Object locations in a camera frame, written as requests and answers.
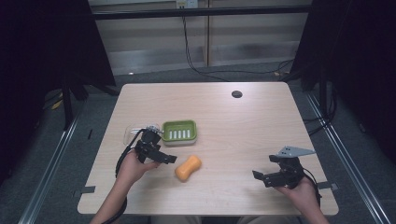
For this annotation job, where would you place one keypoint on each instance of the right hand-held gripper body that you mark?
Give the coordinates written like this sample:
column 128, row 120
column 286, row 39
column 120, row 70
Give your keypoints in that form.
column 292, row 171

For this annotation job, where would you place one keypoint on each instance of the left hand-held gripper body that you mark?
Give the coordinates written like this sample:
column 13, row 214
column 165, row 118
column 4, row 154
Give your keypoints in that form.
column 150, row 141

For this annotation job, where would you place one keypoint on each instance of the orange soap bar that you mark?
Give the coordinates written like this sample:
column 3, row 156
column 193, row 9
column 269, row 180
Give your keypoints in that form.
column 187, row 168

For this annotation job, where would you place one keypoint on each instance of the green soap dish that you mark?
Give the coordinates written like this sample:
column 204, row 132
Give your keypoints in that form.
column 179, row 133

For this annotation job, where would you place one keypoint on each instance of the person's right hand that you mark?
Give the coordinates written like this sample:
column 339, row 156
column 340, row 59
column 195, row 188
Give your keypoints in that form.
column 303, row 194

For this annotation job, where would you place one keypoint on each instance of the person's left hand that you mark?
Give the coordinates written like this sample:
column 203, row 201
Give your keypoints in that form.
column 132, row 171

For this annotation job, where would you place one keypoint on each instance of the black metal stand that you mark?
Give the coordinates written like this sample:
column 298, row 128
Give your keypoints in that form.
column 67, row 105

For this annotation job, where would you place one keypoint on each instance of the dark curtain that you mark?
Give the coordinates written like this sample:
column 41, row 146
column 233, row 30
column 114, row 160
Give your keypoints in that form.
column 37, row 62
column 358, row 62

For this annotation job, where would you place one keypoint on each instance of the grey table bracket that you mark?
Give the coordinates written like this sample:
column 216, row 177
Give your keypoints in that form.
column 85, row 190
column 328, row 186

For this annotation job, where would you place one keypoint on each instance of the metal floor rail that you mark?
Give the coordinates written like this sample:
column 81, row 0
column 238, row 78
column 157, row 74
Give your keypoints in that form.
column 345, row 155
column 49, row 165

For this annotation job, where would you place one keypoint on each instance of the black horizontal rail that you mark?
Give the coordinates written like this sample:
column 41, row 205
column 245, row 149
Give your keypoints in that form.
column 199, row 12

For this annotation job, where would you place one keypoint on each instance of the white wall socket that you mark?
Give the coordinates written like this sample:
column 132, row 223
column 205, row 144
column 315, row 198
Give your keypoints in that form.
column 186, row 3

